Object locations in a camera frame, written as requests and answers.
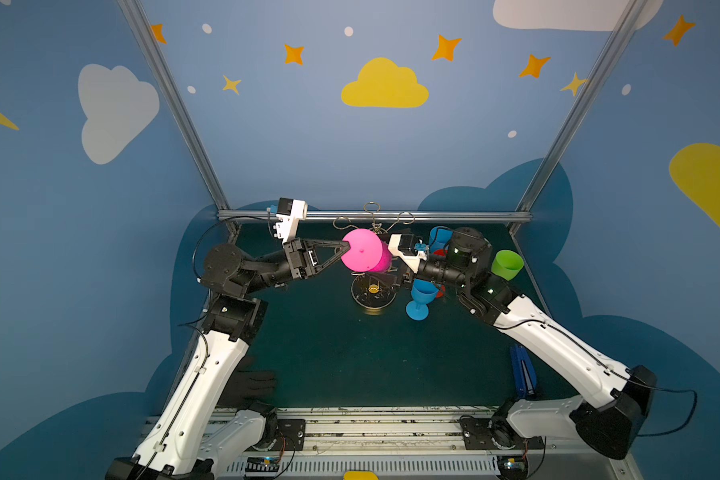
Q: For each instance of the green wine glass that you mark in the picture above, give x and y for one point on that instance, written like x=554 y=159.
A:
x=507 y=264

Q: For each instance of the pink wine glass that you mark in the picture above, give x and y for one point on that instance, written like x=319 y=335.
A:
x=367 y=253

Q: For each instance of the right frame post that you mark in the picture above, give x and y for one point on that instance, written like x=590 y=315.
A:
x=618 y=40

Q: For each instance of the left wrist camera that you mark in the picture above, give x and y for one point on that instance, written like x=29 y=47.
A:
x=288 y=213

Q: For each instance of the red wine glass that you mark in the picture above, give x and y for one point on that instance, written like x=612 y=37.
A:
x=440 y=288

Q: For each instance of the blue tool at table edge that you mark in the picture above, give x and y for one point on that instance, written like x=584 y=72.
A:
x=524 y=374

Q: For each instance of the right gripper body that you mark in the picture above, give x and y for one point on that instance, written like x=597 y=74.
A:
x=423 y=267

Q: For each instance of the left frame post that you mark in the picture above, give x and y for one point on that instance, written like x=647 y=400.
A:
x=141 y=29

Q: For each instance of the yellow object at bottom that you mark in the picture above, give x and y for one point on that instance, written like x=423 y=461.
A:
x=360 y=475

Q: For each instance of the black glove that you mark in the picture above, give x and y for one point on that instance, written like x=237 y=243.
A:
x=246 y=385

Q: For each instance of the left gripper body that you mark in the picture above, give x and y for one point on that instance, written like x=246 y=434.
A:
x=297 y=257

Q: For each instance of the blue wine glass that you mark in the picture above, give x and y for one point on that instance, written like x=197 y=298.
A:
x=422 y=294
x=439 y=239

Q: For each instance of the circuit board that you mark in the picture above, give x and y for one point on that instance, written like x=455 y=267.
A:
x=512 y=468
x=266 y=466

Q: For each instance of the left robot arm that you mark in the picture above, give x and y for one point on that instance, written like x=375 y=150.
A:
x=176 y=447

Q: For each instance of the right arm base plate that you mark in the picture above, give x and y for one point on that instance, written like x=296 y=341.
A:
x=489 y=434

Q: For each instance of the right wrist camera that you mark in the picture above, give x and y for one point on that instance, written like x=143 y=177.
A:
x=409 y=249

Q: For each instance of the rear frame bar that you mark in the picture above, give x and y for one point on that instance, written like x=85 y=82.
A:
x=422 y=216

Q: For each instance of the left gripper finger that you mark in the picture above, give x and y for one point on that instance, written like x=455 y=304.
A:
x=336 y=245
x=320 y=264

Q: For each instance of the frame post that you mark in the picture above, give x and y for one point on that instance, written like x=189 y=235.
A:
x=618 y=40
x=141 y=29

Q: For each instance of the aluminium rail base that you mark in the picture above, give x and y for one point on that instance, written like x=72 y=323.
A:
x=412 y=443

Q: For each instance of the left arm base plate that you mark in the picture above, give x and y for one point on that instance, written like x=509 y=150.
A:
x=283 y=434

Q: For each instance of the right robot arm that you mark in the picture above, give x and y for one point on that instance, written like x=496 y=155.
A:
x=611 y=402

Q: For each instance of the left circuit board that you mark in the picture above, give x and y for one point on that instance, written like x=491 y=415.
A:
x=266 y=466

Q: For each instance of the gold wire glass rack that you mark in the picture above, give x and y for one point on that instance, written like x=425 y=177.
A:
x=373 y=291

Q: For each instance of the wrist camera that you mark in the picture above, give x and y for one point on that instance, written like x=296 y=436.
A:
x=409 y=249
x=288 y=213

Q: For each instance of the right circuit board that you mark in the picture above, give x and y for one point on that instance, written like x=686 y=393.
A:
x=512 y=468

